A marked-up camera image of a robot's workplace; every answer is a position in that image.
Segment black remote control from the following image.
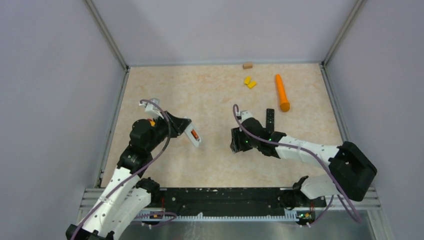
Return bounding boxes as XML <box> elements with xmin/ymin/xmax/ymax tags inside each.
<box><xmin>265</xmin><ymin>108</ymin><xmax>275</xmax><ymax>133</ymax></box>

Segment white remote control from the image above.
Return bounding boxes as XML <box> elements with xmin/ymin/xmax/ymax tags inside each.
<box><xmin>184</xmin><ymin>118</ymin><xmax>202</xmax><ymax>148</ymax></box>

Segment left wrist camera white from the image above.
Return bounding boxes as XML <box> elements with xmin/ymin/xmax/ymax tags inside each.
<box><xmin>138</xmin><ymin>98</ymin><xmax>164</xmax><ymax>119</ymax></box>

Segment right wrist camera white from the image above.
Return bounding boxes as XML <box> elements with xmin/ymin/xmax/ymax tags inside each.
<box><xmin>236</xmin><ymin>110</ymin><xmax>253</xmax><ymax>123</ymax></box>

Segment orange toy carrot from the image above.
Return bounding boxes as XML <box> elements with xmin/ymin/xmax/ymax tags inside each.
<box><xmin>275</xmin><ymin>74</ymin><xmax>291</xmax><ymax>112</ymax></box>

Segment yellow block left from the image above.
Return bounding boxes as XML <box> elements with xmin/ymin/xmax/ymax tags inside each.
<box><xmin>243</xmin><ymin>76</ymin><xmax>252</xmax><ymax>85</ymax></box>

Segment yellow block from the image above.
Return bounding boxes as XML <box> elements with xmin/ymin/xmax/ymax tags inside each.
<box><xmin>243</xmin><ymin>76</ymin><xmax>252</xmax><ymax>85</ymax></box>
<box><xmin>247</xmin><ymin>81</ymin><xmax>257</xmax><ymax>89</ymax></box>

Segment orange battery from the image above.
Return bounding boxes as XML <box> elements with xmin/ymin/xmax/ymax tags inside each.
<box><xmin>191</xmin><ymin>129</ymin><xmax>199</xmax><ymax>140</ymax></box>

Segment tan wooden block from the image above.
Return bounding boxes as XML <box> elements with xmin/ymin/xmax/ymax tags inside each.
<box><xmin>242</xmin><ymin>62</ymin><xmax>253</xmax><ymax>70</ymax></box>

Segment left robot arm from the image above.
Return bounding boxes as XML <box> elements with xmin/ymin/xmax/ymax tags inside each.
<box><xmin>65</xmin><ymin>111</ymin><xmax>193</xmax><ymax>240</ymax></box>

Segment yellow block right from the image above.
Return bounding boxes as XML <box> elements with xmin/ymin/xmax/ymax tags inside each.
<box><xmin>247</xmin><ymin>81</ymin><xmax>257</xmax><ymax>89</ymax></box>

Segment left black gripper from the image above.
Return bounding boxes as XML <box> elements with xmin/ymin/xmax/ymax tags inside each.
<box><xmin>145</xmin><ymin>110</ymin><xmax>191</xmax><ymax>152</ymax></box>

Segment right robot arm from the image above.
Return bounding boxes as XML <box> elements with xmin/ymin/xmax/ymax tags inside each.
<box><xmin>230</xmin><ymin>117</ymin><xmax>378</xmax><ymax>206</ymax></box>

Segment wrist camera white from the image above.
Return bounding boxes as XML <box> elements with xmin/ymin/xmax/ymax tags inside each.
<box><xmin>138</xmin><ymin>98</ymin><xmax>164</xmax><ymax>119</ymax></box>
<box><xmin>236</xmin><ymin>110</ymin><xmax>253</xmax><ymax>123</ymax></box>

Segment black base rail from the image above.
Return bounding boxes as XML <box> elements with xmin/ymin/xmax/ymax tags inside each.
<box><xmin>155</xmin><ymin>187</ymin><xmax>299</xmax><ymax>218</ymax></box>

